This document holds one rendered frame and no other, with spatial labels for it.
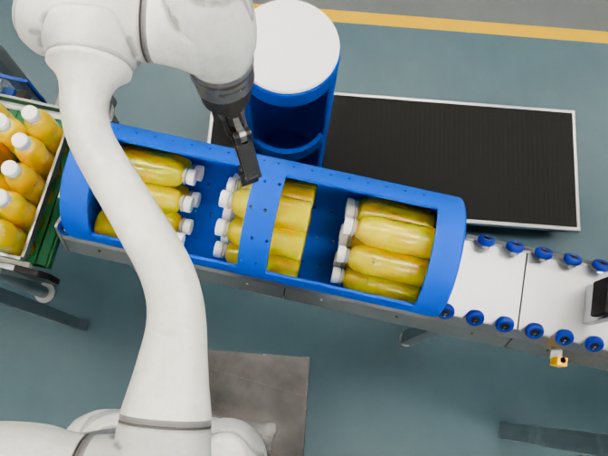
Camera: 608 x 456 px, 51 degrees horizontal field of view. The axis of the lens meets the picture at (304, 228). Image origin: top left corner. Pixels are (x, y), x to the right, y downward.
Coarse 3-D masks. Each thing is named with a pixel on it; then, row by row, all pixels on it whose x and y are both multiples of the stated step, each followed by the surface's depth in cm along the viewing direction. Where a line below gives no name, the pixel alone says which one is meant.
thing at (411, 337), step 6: (408, 330) 237; (414, 330) 224; (420, 330) 214; (426, 330) 204; (402, 336) 248; (408, 336) 234; (414, 336) 222; (420, 336) 217; (426, 336) 214; (432, 336) 210; (402, 342) 246; (408, 342) 240; (414, 342) 236; (420, 342) 233
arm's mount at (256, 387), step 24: (216, 360) 149; (240, 360) 149; (264, 360) 150; (288, 360) 150; (216, 384) 147; (240, 384) 148; (264, 384) 148; (288, 384) 148; (216, 408) 146; (240, 408) 146; (264, 408) 146; (288, 408) 146; (288, 432) 145
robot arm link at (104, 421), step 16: (96, 416) 122; (112, 416) 118; (0, 432) 66; (16, 432) 66; (32, 432) 67; (48, 432) 67; (64, 432) 68; (80, 432) 69; (96, 432) 99; (112, 432) 106; (0, 448) 64; (16, 448) 64; (32, 448) 65; (48, 448) 65; (64, 448) 65
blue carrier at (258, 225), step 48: (144, 144) 141; (192, 144) 144; (336, 192) 159; (384, 192) 140; (432, 192) 146; (96, 240) 146; (192, 240) 160; (240, 240) 137; (336, 240) 163; (336, 288) 142; (432, 288) 137
